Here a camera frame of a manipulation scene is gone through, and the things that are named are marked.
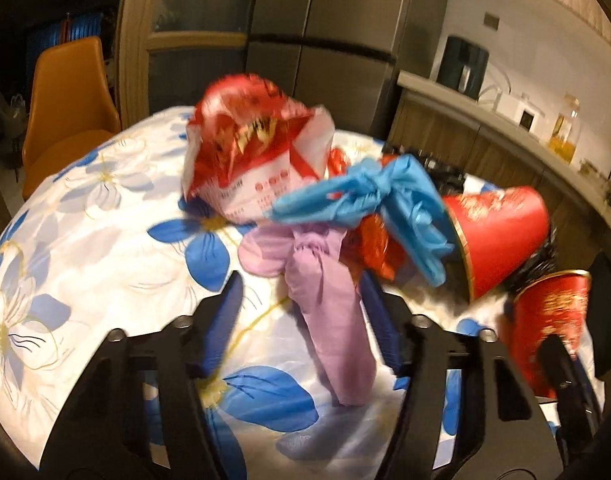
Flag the red paper cup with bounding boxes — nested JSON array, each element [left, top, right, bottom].
[[509, 270, 592, 398], [443, 186, 551, 302]]

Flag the pink plastic bag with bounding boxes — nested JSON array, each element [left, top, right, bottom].
[[238, 223, 376, 406]]

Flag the blue plastic glove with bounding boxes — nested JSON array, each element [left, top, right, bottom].
[[266, 155, 454, 287]]

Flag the red white plastic bag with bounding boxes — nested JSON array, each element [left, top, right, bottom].
[[182, 74, 335, 224]]

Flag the floral blue white tablecloth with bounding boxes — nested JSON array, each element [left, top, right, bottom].
[[0, 105, 607, 480]]

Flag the wooden lower cabinets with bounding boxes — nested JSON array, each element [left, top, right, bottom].
[[388, 77, 611, 269]]

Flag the cooking oil bottle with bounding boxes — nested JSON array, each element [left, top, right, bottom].
[[548, 93, 581, 165]]

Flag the white rice cooker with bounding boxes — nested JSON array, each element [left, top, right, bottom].
[[493, 93, 545, 136]]

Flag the orange chair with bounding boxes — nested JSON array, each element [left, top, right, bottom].
[[22, 36, 121, 200]]

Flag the black air fryer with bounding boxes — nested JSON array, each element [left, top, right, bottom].
[[437, 35, 490, 101]]

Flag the wooden glass door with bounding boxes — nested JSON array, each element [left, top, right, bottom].
[[115, 0, 254, 128]]

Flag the dark grey refrigerator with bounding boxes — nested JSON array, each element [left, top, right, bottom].
[[247, 0, 447, 139]]

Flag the wall socket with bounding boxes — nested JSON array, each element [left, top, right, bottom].
[[483, 12, 499, 30]]

